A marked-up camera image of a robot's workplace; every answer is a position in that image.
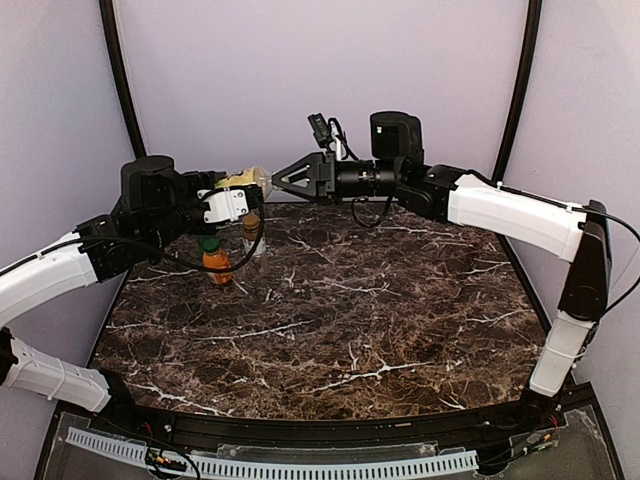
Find green plastic bottle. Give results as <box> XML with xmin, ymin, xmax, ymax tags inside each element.
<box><xmin>197</xmin><ymin>236</ymin><xmax>214</xmax><ymax>252</ymax></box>

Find left black frame post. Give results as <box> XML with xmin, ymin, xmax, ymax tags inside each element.
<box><xmin>98</xmin><ymin>0</ymin><xmax>147</xmax><ymax>158</ymax></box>

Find yellow tea bottle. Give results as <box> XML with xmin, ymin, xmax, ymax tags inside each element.
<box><xmin>215</xmin><ymin>166</ymin><xmax>273</xmax><ymax>199</ymax></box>

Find right black frame post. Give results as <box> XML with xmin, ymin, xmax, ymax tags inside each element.
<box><xmin>491</xmin><ymin>0</ymin><xmax>543</xmax><ymax>181</ymax></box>

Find black frame post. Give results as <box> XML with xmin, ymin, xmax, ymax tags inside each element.
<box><xmin>98</xmin><ymin>0</ymin><xmax>147</xmax><ymax>158</ymax></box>
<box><xmin>491</xmin><ymin>0</ymin><xmax>543</xmax><ymax>181</ymax></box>

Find brown coffee bottle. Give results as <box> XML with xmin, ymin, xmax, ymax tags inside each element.
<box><xmin>242</xmin><ymin>213</ymin><xmax>266</xmax><ymax>257</ymax></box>

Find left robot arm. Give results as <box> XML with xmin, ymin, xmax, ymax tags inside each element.
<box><xmin>1</xmin><ymin>155</ymin><xmax>270</xmax><ymax>413</ymax></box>

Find white cable tray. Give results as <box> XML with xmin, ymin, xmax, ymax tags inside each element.
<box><xmin>65</xmin><ymin>427</ymin><xmax>478</xmax><ymax>479</ymax></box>

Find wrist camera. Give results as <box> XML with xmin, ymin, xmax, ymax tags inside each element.
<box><xmin>307</xmin><ymin>113</ymin><xmax>351</xmax><ymax>160</ymax></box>
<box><xmin>196</xmin><ymin>186</ymin><xmax>247</xmax><ymax>224</ymax></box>

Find black front rail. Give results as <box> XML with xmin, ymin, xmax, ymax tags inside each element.
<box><xmin>89</xmin><ymin>384</ymin><xmax>596</xmax><ymax>466</ymax></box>

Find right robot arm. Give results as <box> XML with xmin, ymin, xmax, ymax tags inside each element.
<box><xmin>271</xmin><ymin>111</ymin><xmax>639</xmax><ymax>398</ymax></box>

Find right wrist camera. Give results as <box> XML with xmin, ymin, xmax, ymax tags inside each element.
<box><xmin>307</xmin><ymin>113</ymin><xmax>351</xmax><ymax>160</ymax></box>

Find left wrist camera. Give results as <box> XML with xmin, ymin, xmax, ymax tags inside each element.
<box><xmin>196</xmin><ymin>186</ymin><xmax>247</xmax><ymax>224</ymax></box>

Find orange juice bottle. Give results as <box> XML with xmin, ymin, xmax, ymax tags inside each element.
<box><xmin>202</xmin><ymin>238</ymin><xmax>233</xmax><ymax>286</ymax></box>

